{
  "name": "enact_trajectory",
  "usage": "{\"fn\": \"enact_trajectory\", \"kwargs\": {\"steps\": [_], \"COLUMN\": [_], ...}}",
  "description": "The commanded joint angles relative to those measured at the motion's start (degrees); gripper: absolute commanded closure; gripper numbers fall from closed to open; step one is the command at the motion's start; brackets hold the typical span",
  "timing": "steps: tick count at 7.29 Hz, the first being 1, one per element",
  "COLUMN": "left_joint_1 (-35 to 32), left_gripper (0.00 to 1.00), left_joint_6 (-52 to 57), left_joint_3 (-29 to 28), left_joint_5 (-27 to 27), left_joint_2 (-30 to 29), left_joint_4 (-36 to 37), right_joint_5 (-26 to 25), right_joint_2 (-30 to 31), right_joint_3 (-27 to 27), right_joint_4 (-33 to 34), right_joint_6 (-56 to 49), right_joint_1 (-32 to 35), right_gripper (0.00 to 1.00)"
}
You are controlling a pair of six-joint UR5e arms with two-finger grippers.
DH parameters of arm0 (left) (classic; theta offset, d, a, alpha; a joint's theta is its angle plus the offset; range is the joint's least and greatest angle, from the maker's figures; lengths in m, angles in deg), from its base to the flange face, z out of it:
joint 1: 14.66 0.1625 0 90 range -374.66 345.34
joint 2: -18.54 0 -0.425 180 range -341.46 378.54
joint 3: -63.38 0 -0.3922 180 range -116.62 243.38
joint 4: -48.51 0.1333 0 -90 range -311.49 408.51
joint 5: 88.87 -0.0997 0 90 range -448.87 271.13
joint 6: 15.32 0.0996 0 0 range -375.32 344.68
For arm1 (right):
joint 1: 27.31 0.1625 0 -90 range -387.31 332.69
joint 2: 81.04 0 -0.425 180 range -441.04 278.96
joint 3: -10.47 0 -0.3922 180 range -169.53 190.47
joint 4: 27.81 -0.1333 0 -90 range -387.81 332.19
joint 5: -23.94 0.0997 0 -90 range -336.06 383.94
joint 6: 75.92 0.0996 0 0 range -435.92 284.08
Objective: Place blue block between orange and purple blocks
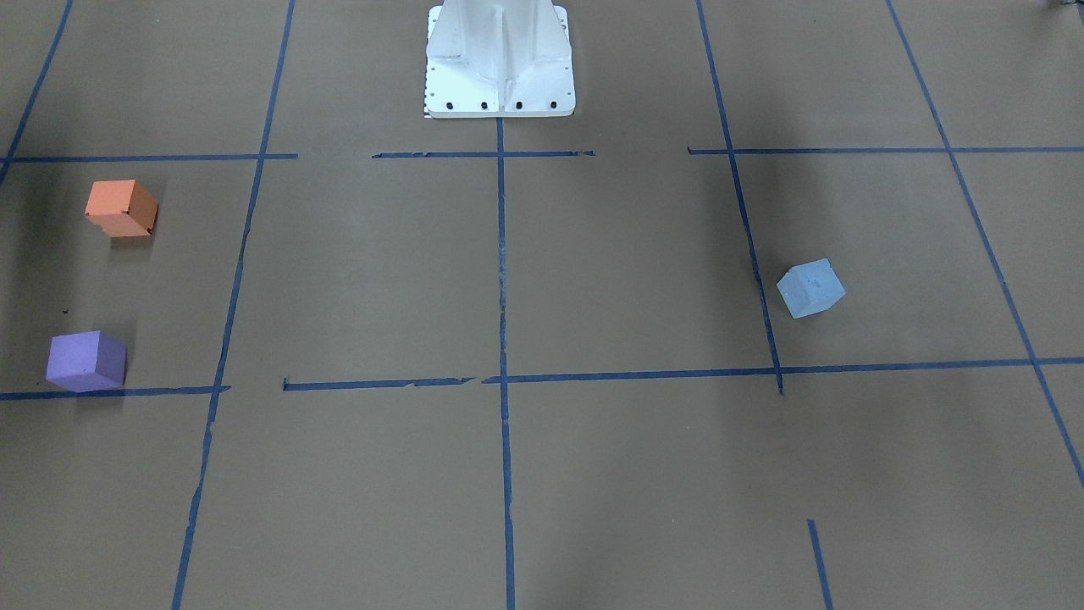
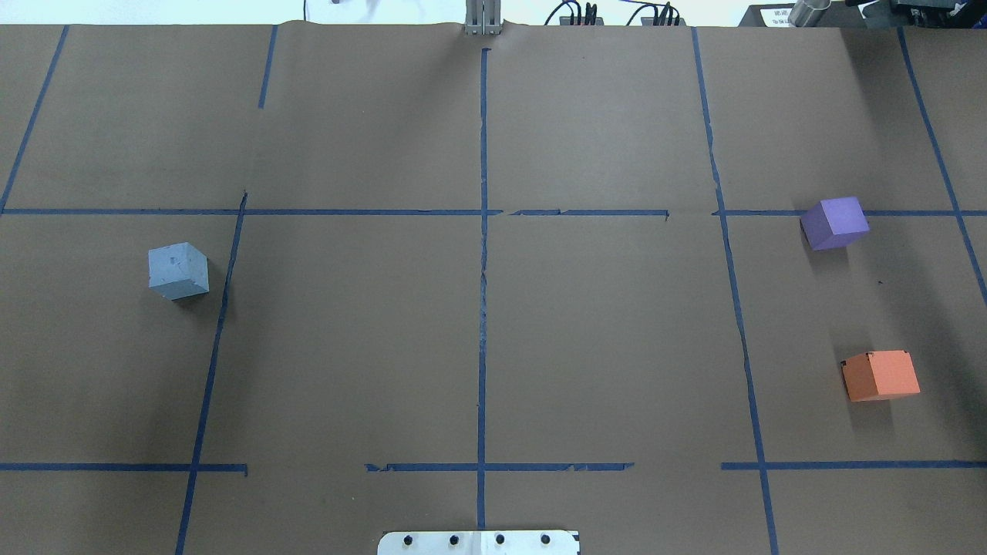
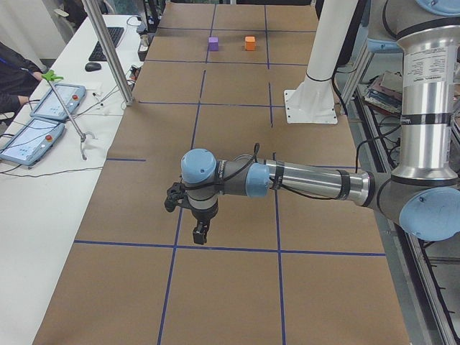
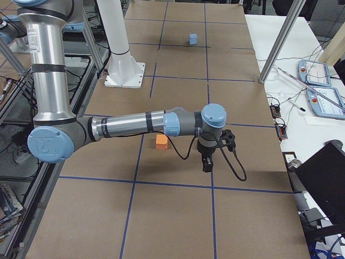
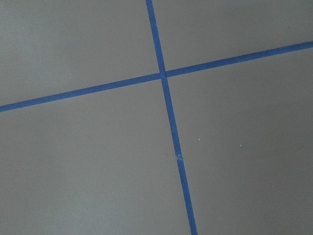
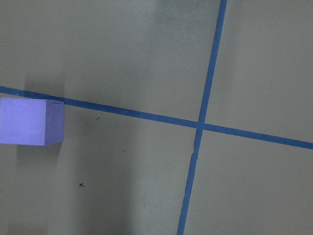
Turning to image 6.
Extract purple block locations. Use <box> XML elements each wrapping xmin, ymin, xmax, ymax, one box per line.
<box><xmin>0</xmin><ymin>97</ymin><xmax>65</xmax><ymax>146</ymax></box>

